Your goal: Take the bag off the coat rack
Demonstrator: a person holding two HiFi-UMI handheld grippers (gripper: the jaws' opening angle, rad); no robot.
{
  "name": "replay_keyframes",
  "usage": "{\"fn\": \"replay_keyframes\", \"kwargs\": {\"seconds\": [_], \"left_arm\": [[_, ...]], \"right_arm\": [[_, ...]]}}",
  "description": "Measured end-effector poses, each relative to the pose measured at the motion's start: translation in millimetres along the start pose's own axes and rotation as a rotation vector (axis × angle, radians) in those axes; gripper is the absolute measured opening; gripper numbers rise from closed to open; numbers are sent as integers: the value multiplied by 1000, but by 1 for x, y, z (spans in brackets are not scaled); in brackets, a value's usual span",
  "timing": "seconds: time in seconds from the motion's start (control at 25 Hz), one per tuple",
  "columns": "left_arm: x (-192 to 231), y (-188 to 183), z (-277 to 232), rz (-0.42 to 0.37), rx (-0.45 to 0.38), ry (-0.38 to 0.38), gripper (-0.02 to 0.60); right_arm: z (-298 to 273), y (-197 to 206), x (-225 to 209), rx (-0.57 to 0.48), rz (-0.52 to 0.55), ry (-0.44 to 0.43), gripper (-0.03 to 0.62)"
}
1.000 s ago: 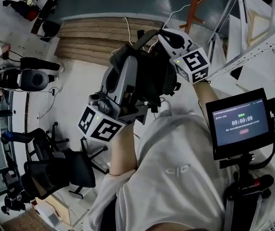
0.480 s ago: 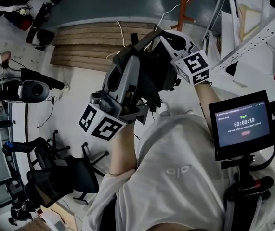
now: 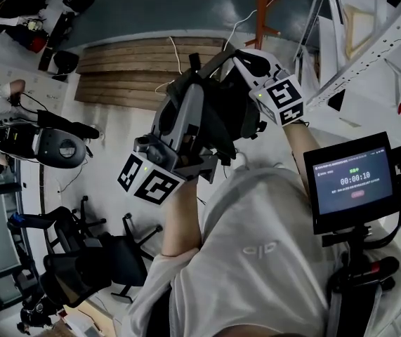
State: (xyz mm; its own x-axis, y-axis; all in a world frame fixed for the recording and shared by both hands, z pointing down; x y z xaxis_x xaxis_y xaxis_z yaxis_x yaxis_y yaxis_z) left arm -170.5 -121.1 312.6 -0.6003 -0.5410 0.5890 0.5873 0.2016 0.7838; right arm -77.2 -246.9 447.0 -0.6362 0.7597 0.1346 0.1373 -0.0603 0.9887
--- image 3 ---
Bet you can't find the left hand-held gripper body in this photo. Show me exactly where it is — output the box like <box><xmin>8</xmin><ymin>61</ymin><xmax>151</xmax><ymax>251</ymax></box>
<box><xmin>117</xmin><ymin>81</ymin><xmax>221</xmax><ymax>209</ymax></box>

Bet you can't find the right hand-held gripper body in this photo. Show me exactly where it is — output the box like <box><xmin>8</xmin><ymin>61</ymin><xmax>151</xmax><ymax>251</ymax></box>
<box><xmin>232</xmin><ymin>48</ymin><xmax>305</xmax><ymax>127</ymax></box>

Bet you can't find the dark grey bag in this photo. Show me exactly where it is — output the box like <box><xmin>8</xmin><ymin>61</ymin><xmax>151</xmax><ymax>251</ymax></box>
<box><xmin>164</xmin><ymin>49</ymin><xmax>268</xmax><ymax>163</ymax></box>

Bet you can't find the orange coat rack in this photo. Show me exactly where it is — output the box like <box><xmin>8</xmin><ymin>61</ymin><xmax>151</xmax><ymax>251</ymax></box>
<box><xmin>244</xmin><ymin>0</ymin><xmax>282</xmax><ymax>48</ymax></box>

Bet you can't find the person's left forearm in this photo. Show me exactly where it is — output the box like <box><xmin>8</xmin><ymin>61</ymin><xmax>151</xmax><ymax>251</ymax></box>
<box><xmin>160</xmin><ymin>179</ymin><xmax>205</xmax><ymax>258</ymax></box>

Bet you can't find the person's right forearm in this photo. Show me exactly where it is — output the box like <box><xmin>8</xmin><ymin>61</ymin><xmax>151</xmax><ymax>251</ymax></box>
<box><xmin>282</xmin><ymin>119</ymin><xmax>323</xmax><ymax>193</ymax></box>

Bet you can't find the white metal shelf rack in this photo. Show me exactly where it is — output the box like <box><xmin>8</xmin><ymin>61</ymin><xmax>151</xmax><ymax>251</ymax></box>
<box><xmin>293</xmin><ymin>0</ymin><xmax>401</xmax><ymax>109</ymax></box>

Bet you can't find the small black bag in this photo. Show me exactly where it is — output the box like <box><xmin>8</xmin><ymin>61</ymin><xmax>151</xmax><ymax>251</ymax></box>
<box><xmin>51</xmin><ymin>49</ymin><xmax>80</xmax><ymax>77</ymax></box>

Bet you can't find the stack of wooden boards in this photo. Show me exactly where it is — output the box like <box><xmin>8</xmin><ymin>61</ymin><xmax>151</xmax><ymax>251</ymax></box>
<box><xmin>74</xmin><ymin>36</ymin><xmax>230</xmax><ymax>111</ymax></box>

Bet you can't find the white box with red button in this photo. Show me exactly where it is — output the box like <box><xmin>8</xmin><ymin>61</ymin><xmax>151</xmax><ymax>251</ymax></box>
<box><xmin>326</xmin><ymin>77</ymin><xmax>401</xmax><ymax>145</ymax></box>

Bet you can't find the black chest monitor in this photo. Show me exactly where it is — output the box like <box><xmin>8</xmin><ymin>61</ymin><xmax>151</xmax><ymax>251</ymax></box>
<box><xmin>302</xmin><ymin>131</ymin><xmax>401</xmax><ymax>235</ymax></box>

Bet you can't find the person's white shirt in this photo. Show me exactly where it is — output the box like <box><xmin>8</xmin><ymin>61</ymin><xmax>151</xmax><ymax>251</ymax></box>
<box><xmin>121</xmin><ymin>162</ymin><xmax>401</xmax><ymax>337</ymax></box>

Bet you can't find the pile of dark bags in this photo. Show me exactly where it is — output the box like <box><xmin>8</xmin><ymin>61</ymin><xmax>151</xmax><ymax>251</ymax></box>
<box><xmin>0</xmin><ymin>0</ymin><xmax>96</xmax><ymax>54</ymax></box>

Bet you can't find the black mesh office chair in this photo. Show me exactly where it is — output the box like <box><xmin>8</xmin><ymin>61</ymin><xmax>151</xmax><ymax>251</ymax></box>
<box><xmin>41</xmin><ymin>212</ymin><xmax>164</xmax><ymax>309</ymax></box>

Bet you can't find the white cable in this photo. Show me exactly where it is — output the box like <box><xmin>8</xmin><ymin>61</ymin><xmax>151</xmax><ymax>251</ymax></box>
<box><xmin>153</xmin><ymin>0</ymin><xmax>290</xmax><ymax>95</ymax></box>

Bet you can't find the wooden frame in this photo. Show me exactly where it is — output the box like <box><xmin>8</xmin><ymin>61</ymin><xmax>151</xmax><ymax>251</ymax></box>
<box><xmin>341</xmin><ymin>4</ymin><xmax>377</xmax><ymax>60</ymax></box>

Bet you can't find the thin black floor cable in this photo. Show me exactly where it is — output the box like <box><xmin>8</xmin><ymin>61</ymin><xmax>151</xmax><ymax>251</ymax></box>
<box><xmin>56</xmin><ymin>158</ymin><xmax>89</xmax><ymax>195</ymax></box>

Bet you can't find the black chest mount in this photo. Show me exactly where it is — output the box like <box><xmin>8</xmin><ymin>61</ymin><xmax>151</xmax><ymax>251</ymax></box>
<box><xmin>321</xmin><ymin>223</ymin><xmax>401</xmax><ymax>337</ymax></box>

